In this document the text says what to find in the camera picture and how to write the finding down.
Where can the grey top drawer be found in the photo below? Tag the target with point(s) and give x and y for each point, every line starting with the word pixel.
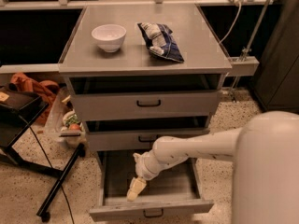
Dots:
pixel 134 97

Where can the black metal stand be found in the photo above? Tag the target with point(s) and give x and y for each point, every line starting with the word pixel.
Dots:
pixel 14 122

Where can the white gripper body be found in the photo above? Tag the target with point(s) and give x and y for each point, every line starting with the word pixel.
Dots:
pixel 142 167

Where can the white ceramic bowl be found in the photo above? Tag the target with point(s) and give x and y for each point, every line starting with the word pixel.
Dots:
pixel 109 37

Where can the clear plastic bin with food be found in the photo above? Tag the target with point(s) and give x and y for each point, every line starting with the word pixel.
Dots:
pixel 63 125

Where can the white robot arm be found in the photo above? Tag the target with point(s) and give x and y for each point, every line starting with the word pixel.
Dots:
pixel 265 155

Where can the orange cloth bag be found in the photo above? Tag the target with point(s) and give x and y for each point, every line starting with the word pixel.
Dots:
pixel 46 89

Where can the grey middle drawer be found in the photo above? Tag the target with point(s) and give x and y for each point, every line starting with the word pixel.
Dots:
pixel 124 134

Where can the grey drawer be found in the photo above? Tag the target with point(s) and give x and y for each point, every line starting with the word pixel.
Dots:
pixel 134 97
pixel 175 191
pixel 124 134

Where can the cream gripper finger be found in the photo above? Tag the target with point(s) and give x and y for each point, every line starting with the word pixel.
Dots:
pixel 131 194
pixel 140 184

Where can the grey drawer cabinet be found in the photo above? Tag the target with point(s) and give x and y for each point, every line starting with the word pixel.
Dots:
pixel 198 46

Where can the dark grey cabinet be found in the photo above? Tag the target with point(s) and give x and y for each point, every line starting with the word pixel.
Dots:
pixel 276 82

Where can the blue white chip bag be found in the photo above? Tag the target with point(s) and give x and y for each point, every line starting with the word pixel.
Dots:
pixel 159 41

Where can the grey bottom drawer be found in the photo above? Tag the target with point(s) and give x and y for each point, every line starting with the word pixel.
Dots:
pixel 175 191

